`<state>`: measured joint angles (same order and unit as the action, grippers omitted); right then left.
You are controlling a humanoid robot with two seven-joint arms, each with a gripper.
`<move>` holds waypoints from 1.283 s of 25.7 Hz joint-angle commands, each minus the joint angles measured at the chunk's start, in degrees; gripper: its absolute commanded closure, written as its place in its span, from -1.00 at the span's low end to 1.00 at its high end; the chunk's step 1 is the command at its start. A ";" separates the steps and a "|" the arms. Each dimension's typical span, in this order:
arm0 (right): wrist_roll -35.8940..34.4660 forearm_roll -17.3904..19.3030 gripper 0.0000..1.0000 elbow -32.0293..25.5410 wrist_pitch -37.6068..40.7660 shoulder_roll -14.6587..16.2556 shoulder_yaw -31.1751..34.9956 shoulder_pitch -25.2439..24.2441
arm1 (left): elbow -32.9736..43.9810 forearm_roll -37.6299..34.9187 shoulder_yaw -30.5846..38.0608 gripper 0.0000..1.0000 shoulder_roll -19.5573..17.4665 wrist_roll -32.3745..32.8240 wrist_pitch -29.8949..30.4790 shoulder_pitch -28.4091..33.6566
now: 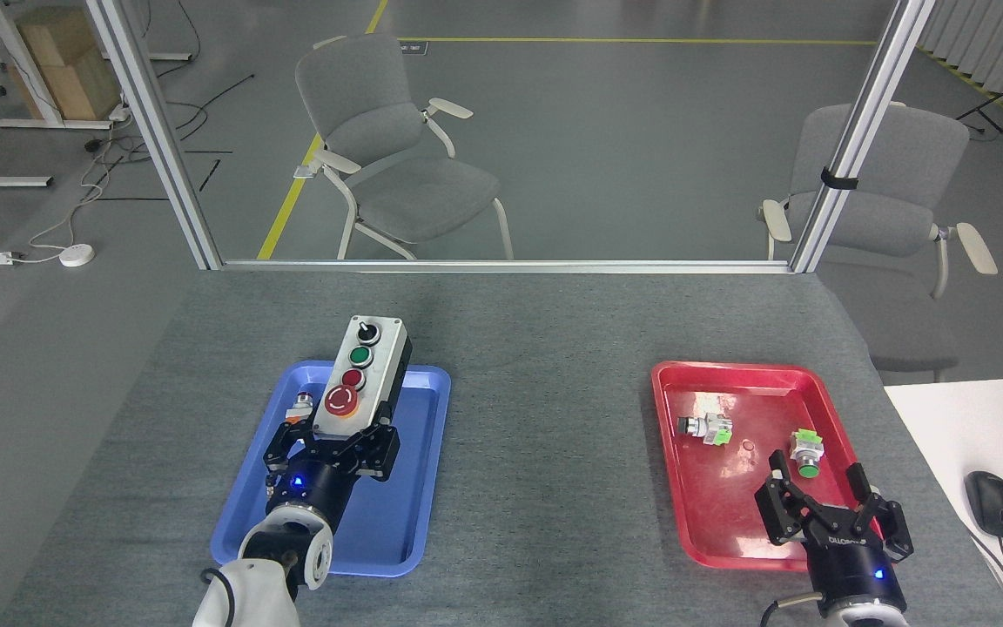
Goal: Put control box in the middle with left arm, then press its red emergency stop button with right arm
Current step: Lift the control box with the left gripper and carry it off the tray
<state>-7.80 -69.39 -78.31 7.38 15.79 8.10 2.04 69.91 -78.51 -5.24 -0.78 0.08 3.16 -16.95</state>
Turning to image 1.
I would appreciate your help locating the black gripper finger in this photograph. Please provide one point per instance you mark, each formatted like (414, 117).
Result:
(279, 453)
(380, 453)
(893, 527)
(776, 514)

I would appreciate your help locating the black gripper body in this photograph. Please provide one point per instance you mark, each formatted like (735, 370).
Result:
(314, 488)
(854, 570)

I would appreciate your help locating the grey control box with buttons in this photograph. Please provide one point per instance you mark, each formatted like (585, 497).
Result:
(380, 348)

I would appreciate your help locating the green push button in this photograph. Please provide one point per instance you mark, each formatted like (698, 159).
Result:
(807, 455)

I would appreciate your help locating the brown cardboard box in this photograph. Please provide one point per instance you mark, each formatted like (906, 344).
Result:
(66, 70)

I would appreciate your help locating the blue plastic tray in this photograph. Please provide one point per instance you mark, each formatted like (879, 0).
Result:
(406, 488)

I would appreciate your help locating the red plastic tray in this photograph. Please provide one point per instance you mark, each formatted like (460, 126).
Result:
(728, 505)

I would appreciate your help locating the black computer mouse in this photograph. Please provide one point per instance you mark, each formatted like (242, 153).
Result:
(992, 503)

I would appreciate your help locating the white side table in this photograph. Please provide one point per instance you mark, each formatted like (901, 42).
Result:
(963, 427)

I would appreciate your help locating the grey felt table cloth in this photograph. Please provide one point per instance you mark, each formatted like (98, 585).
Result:
(545, 383)

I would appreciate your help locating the silver aluminium crossbar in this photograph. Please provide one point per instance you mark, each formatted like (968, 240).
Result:
(501, 266)

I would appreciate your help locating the white round floor device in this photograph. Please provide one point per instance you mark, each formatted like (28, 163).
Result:
(77, 255)

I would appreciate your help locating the grey chair with white armrests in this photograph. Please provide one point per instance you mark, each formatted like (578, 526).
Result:
(902, 200)

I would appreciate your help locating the white floor socket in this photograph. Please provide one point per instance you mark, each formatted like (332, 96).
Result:
(3, 258)

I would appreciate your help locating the white pleated curtain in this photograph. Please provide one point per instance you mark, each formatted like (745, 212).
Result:
(998, 43)

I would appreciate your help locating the orange and white push-button switch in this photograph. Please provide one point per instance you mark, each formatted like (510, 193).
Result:
(299, 407)

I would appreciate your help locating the black-headed switch with green block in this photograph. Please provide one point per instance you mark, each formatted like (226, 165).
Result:
(709, 427)

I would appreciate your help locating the grey chair with white frame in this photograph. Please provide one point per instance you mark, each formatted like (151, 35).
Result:
(419, 192)

